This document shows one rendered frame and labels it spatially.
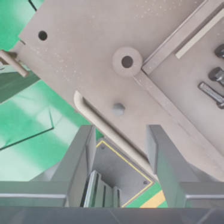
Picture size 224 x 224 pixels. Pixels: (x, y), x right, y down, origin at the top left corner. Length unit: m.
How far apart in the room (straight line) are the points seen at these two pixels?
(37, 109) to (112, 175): 1.02
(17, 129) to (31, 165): 0.46
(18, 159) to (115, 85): 2.04
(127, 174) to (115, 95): 1.42
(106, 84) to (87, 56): 0.05
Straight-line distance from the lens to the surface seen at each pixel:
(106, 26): 0.26
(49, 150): 2.01
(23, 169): 2.29
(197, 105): 0.29
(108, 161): 1.55
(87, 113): 0.38
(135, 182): 1.70
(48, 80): 0.42
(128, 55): 0.22
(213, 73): 0.28
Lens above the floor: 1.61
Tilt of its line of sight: 73 degrees down
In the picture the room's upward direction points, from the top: 176 degrees counter-clockwise
